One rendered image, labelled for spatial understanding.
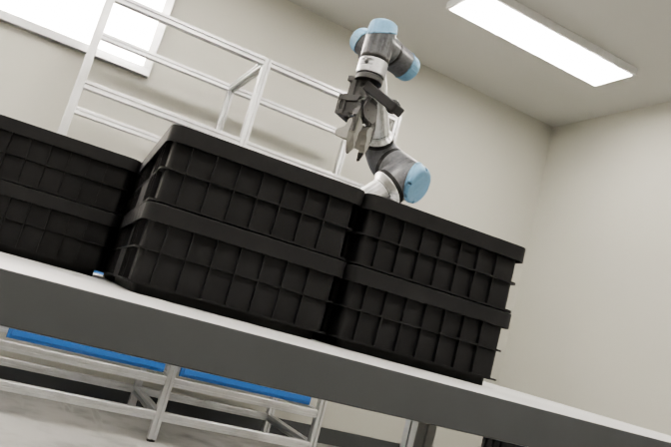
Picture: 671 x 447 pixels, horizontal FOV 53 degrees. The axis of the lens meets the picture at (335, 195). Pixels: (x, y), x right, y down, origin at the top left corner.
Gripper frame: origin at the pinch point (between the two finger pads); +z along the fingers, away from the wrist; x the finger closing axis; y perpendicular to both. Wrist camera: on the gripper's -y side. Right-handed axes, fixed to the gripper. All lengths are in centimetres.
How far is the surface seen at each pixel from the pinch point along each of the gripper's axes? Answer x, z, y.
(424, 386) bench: 76, 45, -60
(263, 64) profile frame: -122, -81, 144
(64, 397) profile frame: -88, 103, 168
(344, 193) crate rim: 55, 23, -33
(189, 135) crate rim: 73, 23, -18
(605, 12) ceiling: -213, -162, -1
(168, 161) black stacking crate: 73, 27, -16
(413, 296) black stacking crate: 43, 35, -43
